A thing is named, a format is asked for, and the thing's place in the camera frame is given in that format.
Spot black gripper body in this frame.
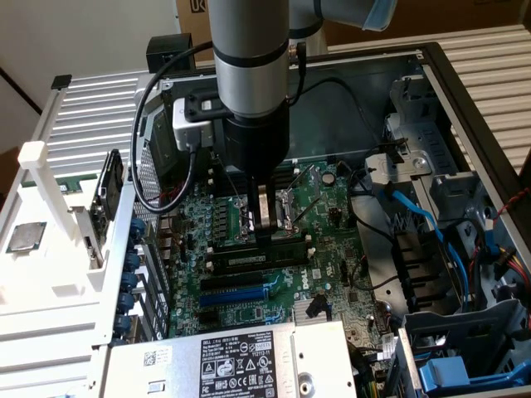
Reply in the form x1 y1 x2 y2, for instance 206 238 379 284
223 103 291 186

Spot dark ram stick white label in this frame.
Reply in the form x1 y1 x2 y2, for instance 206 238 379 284
212 241 311 274

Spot black ram slot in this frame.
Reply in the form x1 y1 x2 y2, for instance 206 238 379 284
211 164 300 180
208 159 300 175
206 234 313 256
208 167 300 186
212 259 314 278
211 173 300 196
277 239 312 252

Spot green ram stick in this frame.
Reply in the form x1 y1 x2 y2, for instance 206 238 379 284
22 173 100 195

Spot cpu socket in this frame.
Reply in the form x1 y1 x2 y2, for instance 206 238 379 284
232 191 302 242

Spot open metal socket cover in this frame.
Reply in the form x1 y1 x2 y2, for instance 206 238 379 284
285 163 324 221

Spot long black expansion slot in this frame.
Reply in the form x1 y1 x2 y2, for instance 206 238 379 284
200 271 266 292

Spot open metal pc case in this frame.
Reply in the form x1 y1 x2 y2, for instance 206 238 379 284
99 41 531 398

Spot green dell motherboard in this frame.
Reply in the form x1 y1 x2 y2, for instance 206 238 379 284
165 159 399 374

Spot blue expansion slot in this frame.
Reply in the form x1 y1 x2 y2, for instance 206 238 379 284
197 285 270 308

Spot black rear fan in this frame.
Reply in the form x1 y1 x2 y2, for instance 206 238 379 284
144 82 178 173

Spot silver chipset heatsink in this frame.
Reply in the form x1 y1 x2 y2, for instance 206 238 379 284
292 294 334 323

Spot small black box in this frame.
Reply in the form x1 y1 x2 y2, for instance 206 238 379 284
146 35 195 72

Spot printed cardboard box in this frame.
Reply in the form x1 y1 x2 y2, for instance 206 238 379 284
176 0 215 63

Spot black disk drive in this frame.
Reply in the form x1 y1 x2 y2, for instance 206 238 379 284
95 148 126 219

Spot perforated metal drive cage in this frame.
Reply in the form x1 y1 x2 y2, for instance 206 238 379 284
383 76 460 175

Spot grey power supply black label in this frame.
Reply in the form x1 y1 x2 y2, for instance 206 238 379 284
99 318 358 398

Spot plain cardboard box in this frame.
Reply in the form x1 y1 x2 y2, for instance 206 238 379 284
323 0 531 45

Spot grey metal disk bay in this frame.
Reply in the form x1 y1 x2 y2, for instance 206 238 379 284
397 298 531 398

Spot white plastic parts rack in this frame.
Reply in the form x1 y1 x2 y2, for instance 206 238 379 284
0 140 110 308

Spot silver cpu chip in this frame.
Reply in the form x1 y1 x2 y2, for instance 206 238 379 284
6 221 47 253

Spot blue plastic disk caddy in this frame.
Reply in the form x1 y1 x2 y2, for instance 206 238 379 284
417 355 531 396

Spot thin wire locking lever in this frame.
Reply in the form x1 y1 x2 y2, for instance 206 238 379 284
210 151 241 204
288 192 323 223

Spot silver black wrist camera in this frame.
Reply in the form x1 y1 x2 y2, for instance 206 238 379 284
172 93 233 153

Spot thick black camera cable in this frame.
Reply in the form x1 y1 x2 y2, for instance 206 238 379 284
130 39 217 216

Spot black power cable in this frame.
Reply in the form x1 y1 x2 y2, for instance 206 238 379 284
346 165 399 246

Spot black gripper connector cable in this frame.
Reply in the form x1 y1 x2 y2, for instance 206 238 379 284
288 41 309 104

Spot thick black arching cable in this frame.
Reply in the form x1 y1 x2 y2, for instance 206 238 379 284
289 78 385 146

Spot blue sata wire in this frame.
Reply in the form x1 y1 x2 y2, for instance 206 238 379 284
385 182 474 308
480 213 507 260

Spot graphics card silver bracket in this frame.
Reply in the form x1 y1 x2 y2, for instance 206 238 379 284
66 192 110 269

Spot yellow green wire bundle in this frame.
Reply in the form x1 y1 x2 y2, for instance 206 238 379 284
350 343 399 398

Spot red black twisted wire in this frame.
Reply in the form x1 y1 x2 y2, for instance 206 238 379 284
495 186 531 216

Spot red yellow power wires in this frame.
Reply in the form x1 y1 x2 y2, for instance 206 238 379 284
495 244 531 285

